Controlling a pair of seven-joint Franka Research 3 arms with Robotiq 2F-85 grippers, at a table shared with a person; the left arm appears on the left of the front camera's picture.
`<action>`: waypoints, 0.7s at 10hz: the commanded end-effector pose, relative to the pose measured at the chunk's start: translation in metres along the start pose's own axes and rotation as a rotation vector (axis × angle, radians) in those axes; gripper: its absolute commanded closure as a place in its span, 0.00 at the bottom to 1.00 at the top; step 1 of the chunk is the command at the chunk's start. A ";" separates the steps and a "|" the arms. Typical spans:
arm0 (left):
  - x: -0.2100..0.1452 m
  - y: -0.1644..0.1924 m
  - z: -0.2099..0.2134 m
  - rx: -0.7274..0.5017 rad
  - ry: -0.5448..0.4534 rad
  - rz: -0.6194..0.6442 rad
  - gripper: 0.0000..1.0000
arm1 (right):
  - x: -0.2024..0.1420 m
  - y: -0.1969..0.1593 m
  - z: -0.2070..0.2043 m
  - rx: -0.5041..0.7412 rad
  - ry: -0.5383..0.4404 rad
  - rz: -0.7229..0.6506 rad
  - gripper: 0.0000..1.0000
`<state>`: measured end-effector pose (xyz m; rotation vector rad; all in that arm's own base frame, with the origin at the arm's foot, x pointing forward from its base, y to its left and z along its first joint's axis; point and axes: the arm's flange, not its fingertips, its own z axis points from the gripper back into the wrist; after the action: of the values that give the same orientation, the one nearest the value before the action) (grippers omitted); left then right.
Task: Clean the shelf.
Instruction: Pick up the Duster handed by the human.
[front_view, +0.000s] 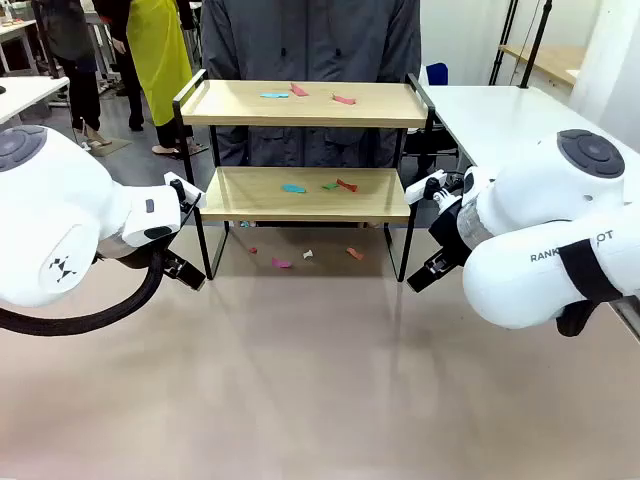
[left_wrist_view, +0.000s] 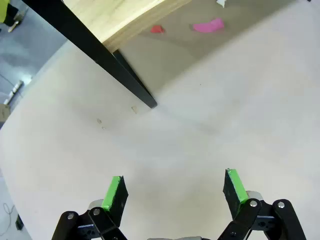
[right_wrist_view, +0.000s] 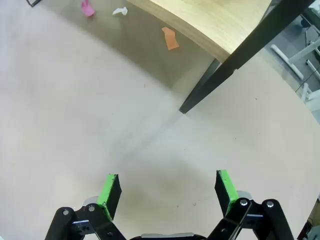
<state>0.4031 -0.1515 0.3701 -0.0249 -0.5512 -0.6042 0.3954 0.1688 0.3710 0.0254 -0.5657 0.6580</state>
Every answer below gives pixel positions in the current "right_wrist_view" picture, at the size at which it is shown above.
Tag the pink paper scrap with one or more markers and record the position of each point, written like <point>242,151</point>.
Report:
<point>87,8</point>

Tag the wooden shelf black metal frame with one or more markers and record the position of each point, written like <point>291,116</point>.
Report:
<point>200,20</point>

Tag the orange paper scrap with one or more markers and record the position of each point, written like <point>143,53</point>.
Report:
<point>170,38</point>

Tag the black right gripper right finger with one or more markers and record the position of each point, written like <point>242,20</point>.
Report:
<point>225,195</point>

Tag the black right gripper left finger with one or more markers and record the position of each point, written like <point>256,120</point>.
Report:
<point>110,197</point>

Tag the white paper scrap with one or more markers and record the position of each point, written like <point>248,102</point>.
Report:
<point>119,11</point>

